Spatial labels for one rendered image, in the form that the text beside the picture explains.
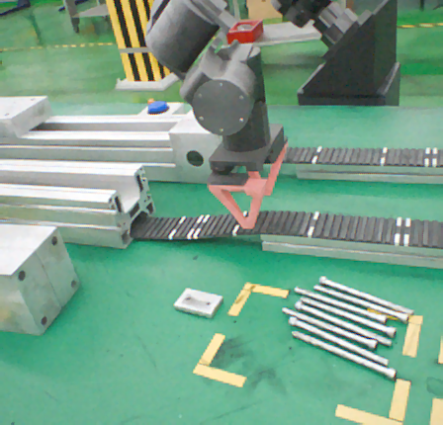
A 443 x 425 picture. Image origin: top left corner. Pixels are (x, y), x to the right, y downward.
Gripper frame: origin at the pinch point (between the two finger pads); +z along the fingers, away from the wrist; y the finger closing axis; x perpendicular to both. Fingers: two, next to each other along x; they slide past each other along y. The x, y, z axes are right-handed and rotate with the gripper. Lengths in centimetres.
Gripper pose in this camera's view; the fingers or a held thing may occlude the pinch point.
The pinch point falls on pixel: (256, 205)
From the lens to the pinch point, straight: 63.3
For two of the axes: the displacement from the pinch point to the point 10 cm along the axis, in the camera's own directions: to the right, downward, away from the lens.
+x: 9.2, 0.6, -3.8
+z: 1.6, 8.4, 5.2
